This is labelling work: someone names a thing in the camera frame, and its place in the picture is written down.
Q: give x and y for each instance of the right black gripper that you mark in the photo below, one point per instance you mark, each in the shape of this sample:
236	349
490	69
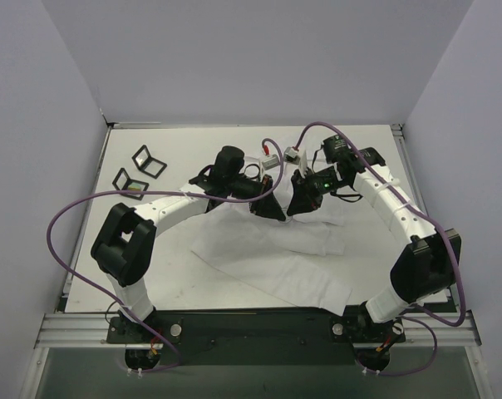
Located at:
302	189

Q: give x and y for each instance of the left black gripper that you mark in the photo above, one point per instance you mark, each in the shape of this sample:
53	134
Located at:
262	193

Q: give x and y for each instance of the white garment shirt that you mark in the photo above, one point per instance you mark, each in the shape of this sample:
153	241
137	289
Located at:
273	257

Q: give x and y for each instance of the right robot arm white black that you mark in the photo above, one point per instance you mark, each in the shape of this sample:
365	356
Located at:
427	262

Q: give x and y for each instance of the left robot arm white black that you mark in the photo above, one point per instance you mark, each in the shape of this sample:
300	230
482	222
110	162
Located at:
124	245

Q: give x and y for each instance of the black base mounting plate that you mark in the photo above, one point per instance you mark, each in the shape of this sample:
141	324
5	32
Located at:
256	337

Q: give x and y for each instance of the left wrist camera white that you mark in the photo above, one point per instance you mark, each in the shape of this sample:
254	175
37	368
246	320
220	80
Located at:
268	162

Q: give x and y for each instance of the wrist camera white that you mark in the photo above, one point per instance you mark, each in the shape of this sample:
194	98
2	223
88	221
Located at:
297	156
268	162

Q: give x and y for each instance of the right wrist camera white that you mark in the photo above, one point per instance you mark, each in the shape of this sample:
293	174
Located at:
297	156

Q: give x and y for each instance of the black frame stand upper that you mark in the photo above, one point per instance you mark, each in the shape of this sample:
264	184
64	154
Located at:
147	164

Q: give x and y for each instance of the black frame stand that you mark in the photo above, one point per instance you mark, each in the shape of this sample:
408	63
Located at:
147	164
122	180

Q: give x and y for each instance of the black frame stand lower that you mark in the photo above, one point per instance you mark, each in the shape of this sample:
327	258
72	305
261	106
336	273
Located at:
122	180

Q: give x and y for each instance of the aluminium front rail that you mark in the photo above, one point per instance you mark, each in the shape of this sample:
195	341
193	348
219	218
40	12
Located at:
72	330

